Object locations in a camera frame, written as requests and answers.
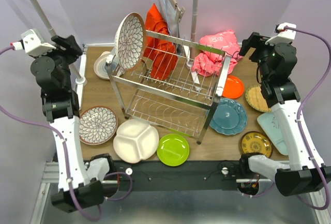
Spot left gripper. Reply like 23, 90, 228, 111
34, 33, 84, 89

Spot grey swirl ceramic plate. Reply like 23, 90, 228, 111
94, 51, 119, 80

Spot orange plate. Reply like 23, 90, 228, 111
222, 75, 244, 99

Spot floral brown rim plate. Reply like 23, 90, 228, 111
115, 12, 147, 71
79, 106, 118, 145

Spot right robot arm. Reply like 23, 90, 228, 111
238, 32, 330, 196

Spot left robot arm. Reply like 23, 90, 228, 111
23, 34, 116, 213

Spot steel two-tier dish rack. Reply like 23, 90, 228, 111
106, 31, 231, 144

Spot woven bamboo plate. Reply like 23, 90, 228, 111
245, 85, 271, 113

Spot pink patterned garment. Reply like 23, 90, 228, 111
191, 29, 244, 77

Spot pale blue square plate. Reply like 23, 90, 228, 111
257, 112, 288, 156

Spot teal scalloped plate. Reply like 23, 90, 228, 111
209, 98, 248, 136

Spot yellow black patterned plate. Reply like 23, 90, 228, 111
239, 131, 273, 158

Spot orange garment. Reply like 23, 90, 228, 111
143, 4, 178, 80

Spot grey towel with panda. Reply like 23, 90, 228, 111
159, 0, 179, 37

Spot white divided plate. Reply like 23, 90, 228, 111
113, 119, 159, 163

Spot lime green plate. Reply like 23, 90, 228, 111
157, 133, 190, 167

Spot black base bar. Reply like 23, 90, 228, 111
114, 160, 256, 191

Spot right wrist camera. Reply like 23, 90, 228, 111
265, 22, 297, 45

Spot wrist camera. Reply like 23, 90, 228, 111
10, 29, 56, 57
265, 22, 297, 45

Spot white clothes rail frame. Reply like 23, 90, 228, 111
16, 0, 202, 93

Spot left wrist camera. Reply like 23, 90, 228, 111
10, 29, 56, 57

